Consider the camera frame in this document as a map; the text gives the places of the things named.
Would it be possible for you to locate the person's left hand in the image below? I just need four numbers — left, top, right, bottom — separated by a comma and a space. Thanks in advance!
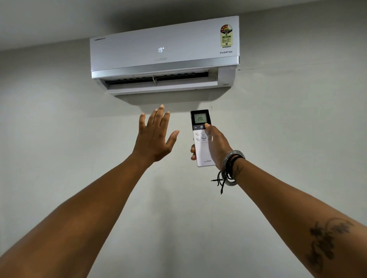
130, 104, 180, 165

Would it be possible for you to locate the silver bangle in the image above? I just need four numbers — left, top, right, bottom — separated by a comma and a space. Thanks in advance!
221, 150, 246, 187

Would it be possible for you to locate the colourful rating sticker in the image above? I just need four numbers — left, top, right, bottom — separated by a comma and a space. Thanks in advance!
220, 24, 233, 48

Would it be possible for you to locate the white wall air conditioner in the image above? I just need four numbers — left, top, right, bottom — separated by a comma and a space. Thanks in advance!
90, 16, 240, 96

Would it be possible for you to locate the black thread bracelet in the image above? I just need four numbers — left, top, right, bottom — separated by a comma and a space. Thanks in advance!
211, 155, 245, 195

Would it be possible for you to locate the person's right forearm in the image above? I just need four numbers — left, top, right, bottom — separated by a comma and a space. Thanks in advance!
229, 158, 367, 278

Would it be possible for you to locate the white remote control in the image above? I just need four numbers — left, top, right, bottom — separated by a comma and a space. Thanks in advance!
190, 109, 216, 168

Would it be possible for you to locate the person's left forearm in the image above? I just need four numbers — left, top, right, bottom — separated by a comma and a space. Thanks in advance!
0, 154, 153, 278

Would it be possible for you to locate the person's right hand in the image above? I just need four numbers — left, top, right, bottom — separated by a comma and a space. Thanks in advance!
190, 123, 233, 170

